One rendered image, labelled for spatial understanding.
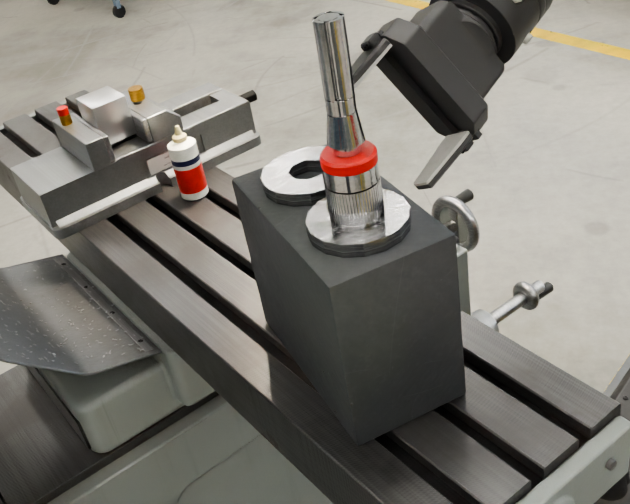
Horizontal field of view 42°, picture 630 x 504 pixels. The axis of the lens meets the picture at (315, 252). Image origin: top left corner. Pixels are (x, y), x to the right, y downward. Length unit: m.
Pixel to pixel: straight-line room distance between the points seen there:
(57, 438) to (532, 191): 2.04
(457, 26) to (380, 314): 0.25
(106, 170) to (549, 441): 0.71
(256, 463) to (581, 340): 1.21
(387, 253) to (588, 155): 2.44
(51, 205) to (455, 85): 0.65
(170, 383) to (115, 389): 0.08
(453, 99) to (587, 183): 2.23
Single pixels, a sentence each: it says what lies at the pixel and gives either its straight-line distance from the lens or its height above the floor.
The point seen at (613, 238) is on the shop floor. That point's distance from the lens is 2.65.
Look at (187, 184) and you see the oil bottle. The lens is 1.16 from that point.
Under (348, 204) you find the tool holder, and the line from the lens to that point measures 0.66.
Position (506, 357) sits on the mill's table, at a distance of 0.84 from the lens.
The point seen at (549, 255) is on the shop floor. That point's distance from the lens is 2.57.
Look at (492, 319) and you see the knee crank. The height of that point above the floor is 0.55.
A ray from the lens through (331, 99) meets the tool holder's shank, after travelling 0.63.
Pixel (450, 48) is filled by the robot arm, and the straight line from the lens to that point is 0.71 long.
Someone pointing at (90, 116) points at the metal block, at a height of 1.07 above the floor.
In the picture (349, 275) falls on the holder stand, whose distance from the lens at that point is 0.65.
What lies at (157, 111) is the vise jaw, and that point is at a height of 1.05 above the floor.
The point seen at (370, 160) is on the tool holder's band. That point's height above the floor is 1.20.
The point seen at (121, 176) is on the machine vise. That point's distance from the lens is 1.20.
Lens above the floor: 1.52
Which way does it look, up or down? 35 degrees down
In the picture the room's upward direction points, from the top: 11 degrees counter-clockwise
